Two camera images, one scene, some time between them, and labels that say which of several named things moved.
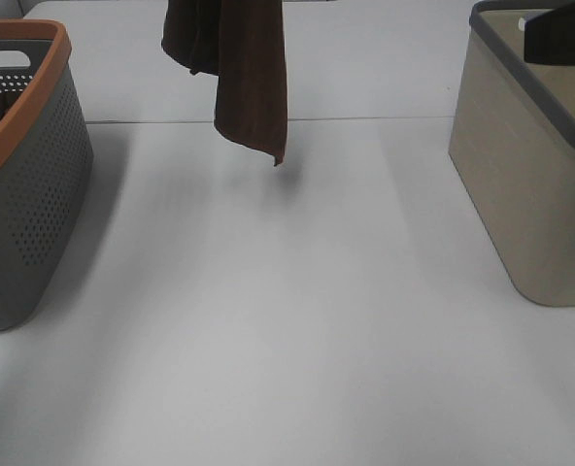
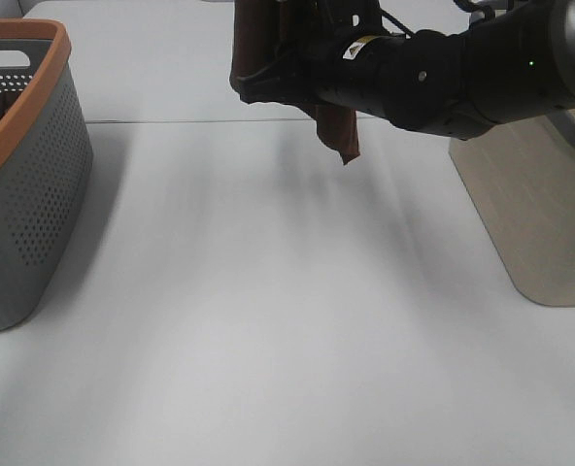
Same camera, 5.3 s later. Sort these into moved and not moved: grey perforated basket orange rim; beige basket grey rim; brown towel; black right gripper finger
Moved: black right gripper finger; brown towel
Not moved: beige basket grey rim; grey perforated basket orange rim
